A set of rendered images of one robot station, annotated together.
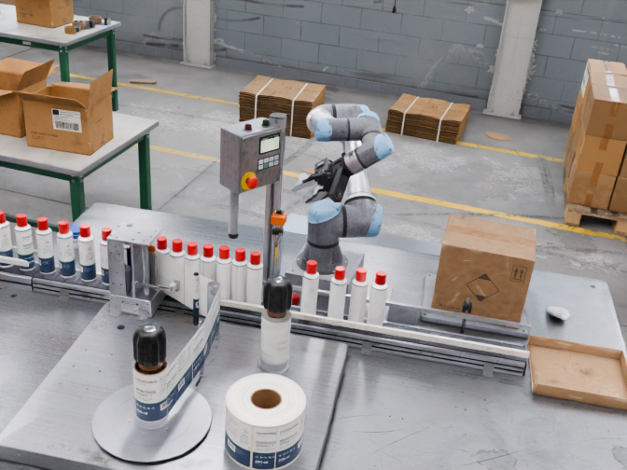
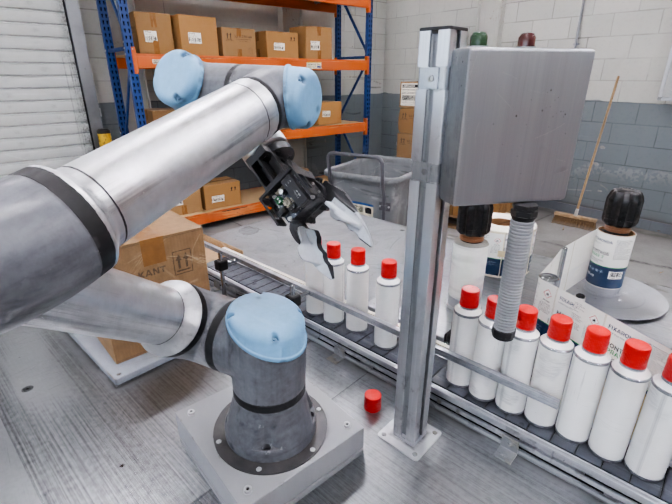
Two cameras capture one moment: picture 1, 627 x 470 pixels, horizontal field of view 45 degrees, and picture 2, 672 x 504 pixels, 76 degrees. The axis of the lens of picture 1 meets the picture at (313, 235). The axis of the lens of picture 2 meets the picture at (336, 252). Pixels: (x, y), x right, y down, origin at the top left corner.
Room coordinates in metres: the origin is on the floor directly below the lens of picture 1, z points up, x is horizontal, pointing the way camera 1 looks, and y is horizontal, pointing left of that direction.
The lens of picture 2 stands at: (2.81, 0.37, 1.44)
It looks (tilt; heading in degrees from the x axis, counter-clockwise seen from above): 22 degrees down; 214
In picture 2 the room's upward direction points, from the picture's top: straight up
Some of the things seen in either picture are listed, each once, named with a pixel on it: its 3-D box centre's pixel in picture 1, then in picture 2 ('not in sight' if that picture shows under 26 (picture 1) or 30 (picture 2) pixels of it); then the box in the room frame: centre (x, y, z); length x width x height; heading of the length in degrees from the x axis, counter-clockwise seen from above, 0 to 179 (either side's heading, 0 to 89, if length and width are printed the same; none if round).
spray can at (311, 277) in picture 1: (310, 289); (387, 303); (2.06, 0.00, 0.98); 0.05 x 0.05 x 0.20
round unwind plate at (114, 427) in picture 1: (152, 420); (600, 292); (1.51, 0.38, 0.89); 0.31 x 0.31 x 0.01
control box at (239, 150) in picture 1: (251, 155); (500, 126); (2.18, 0.21, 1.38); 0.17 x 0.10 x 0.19; 136
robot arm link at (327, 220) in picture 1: (326, 220); (264, 344); (2.41, -0.04, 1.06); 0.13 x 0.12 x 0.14; 99
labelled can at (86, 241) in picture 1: (87, 253); not in sight; (2.18, 0.75, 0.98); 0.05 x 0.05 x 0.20
